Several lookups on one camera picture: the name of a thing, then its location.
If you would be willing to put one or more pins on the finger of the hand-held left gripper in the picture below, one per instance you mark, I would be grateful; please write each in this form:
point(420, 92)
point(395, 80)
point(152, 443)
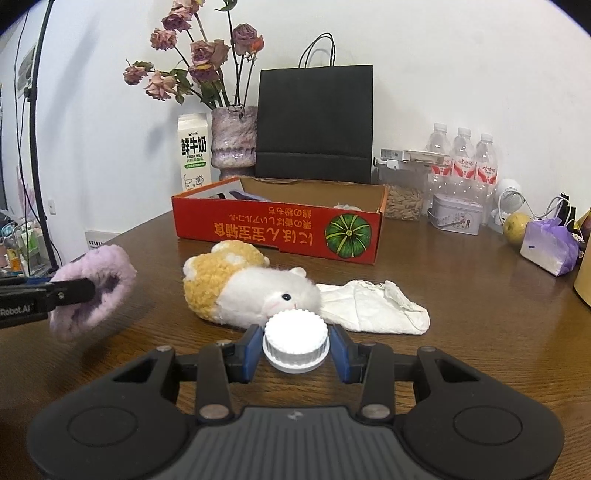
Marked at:
point(74, 291)

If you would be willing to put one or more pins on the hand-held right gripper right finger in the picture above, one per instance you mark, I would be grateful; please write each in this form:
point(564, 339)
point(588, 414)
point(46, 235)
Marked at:
point(341, 355)

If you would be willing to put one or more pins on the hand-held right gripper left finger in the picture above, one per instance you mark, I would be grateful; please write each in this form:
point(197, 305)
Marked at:
point(251, 350)

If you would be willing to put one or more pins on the white ribbed bottle cap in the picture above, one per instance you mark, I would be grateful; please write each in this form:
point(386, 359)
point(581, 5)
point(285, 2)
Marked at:
point(295, 337)

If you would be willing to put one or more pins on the red cardboard box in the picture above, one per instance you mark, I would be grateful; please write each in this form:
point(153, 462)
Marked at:
point(258, 226)

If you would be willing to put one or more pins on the pale wrapper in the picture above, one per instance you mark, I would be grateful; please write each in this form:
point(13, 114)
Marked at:
point(348, 206)

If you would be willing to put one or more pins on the white crumpled cloth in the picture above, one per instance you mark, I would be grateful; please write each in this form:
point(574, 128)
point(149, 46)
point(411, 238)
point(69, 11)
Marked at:
point(369, 309)

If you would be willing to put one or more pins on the yellow white hamster plush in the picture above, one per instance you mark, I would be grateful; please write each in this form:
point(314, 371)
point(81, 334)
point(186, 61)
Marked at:
point(221, 286)

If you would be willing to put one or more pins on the black stand pole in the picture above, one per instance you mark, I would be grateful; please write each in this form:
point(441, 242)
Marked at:
point(39, 184)

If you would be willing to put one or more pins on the clear seed container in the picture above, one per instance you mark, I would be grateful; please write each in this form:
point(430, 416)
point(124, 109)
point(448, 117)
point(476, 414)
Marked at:
point(401, 203)

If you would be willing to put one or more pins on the pale tin box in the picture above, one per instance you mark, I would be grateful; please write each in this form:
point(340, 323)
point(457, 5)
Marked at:
point(455, 217)

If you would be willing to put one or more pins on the green white milk carton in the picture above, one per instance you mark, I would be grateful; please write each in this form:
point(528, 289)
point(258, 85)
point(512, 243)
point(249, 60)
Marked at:
point(194, 152)

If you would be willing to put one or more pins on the purple mottled vase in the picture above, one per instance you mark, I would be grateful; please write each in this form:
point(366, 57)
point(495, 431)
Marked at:
point(233, 138)

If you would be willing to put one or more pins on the yellow green pear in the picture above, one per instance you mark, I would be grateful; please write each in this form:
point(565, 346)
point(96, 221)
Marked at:
point(517, 228)

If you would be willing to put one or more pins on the black paper bag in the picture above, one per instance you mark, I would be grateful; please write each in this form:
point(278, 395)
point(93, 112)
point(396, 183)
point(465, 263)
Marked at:
point(314, 129)

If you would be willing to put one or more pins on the small white desk fan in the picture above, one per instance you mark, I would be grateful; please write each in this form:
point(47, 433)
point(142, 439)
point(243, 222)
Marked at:
point(508, 198)

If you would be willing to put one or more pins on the purple white packet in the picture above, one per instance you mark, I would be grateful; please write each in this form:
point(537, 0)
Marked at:
point(547, 249)

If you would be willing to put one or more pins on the clear water bottle red label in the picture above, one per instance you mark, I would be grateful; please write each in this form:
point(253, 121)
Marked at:
point(463, 157)
point(439, 138)
point(487, 166)

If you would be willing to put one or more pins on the brown cardboard object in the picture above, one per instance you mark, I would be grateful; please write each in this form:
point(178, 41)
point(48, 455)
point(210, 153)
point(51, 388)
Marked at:
point(584, 286)

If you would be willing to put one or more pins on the black charger plug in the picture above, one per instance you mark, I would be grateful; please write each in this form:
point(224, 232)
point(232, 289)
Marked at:
point(567, 210)

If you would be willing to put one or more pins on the dried pink flowers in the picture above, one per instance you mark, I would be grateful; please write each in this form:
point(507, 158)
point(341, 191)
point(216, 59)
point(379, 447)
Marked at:
point(203, 50)

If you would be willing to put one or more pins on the white wall socket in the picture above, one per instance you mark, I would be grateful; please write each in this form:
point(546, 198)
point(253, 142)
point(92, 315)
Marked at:
point(51, 206)

